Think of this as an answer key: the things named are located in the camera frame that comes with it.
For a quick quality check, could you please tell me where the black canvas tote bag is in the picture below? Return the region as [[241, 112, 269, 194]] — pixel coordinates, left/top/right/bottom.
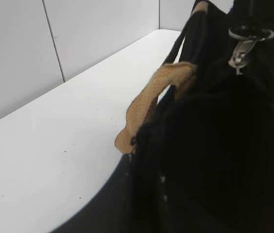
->
[[115, 0, 274, 233]]

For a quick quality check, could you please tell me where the silver zipper pull key ring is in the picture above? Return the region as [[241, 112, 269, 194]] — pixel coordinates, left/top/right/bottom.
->
[[228, 25, 274, 75]]

